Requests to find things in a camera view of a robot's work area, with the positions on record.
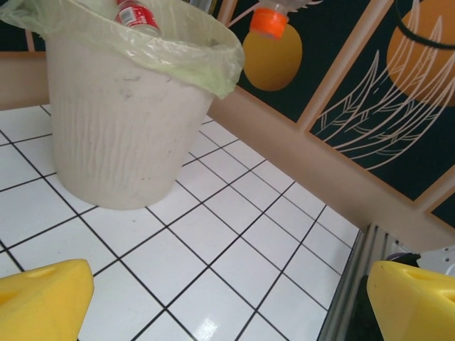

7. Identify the clear bottle orange cap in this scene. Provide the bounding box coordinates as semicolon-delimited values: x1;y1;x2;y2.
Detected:
250;0;323;39

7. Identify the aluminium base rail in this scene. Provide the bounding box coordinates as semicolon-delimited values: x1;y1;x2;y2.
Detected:
318;222;424;341

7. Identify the pale green bin liner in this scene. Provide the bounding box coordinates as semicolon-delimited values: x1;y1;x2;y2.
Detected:
0;0;246;100

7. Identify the red label cola bottle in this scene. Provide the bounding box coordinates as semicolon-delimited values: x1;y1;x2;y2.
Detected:
114;0;163;36

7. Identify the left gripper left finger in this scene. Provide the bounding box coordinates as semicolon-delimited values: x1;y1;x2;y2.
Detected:
0;259;95;341

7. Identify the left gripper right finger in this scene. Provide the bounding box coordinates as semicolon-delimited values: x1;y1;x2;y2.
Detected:
367;260;455;341

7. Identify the cream plastic bin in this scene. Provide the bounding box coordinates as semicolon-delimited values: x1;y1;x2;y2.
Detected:
45;0;232;210

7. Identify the right thin black cable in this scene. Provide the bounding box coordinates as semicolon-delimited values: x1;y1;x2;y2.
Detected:
392;0;455;50

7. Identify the aluminium frame post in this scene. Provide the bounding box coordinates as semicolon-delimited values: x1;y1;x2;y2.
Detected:
188;0;216;17

